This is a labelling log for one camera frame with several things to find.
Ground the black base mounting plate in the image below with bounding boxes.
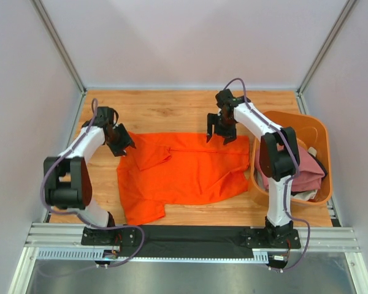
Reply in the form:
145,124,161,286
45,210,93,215
81,225,301,259

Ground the dark garment in basket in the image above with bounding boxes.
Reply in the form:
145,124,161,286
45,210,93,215
311,154,328,181

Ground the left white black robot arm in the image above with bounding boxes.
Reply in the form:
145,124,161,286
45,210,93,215
40,107,135,247

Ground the orange t shirt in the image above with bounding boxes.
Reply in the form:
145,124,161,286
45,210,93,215
117,132,250,225

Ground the orange plastic basket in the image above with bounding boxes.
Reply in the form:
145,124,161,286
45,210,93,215
248,111,332,206

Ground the aluminium rail frame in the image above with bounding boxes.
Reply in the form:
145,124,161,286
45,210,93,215
9,223,367,293

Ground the aluminium corner post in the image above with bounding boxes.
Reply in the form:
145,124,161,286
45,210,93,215
29,0,87,93
296,0,359,93

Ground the pink t shirt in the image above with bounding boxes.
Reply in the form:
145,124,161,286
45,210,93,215
257,143,329,195

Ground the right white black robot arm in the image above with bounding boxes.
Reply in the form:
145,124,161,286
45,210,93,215
207,89,301,249

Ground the left aluminium corner post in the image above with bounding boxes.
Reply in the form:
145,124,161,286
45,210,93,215
29,0,87,93

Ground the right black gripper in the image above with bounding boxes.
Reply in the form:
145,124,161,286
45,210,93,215
207,113,236,145

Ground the right aluminium corner post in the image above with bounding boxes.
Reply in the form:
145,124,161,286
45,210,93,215
296,0,359,93

